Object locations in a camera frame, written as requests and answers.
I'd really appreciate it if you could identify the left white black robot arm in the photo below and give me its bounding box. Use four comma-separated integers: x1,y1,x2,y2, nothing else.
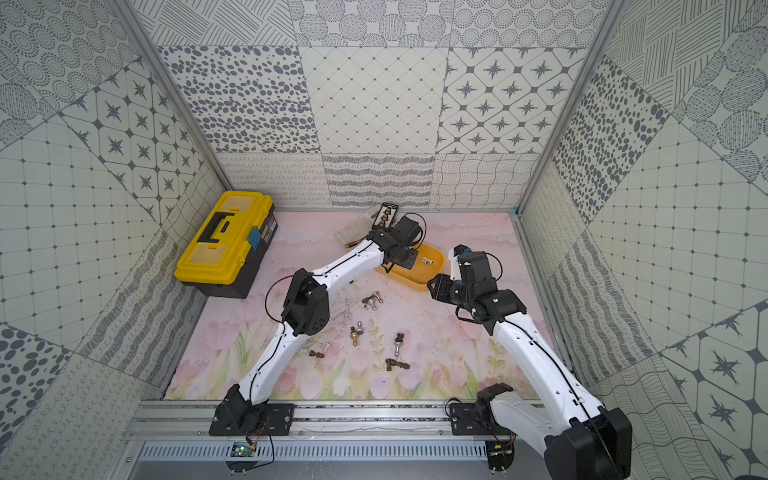
211,216,426,435

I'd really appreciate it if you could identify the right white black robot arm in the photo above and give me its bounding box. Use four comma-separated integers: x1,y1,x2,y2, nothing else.
428,245,633,479

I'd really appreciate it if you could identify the yellow plastic storage tray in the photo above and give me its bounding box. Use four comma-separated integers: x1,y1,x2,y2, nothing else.
376,244,445,292

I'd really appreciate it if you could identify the yellow plastic toolbox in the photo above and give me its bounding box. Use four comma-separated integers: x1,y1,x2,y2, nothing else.
174,191,278,299

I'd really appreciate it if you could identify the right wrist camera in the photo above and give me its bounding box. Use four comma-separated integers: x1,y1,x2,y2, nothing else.
450,244,472,281

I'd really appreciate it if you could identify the clear plastic bag with cable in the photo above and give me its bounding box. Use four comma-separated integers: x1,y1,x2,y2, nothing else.
334,205,380,248

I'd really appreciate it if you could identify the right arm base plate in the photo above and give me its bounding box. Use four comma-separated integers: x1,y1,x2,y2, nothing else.
445,401,496,436

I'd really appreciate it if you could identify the aluminium front rail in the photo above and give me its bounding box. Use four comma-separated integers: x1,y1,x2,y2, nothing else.
122,400,619,442

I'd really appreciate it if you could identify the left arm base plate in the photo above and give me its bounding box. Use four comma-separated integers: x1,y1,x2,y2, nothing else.
208,402,296,437

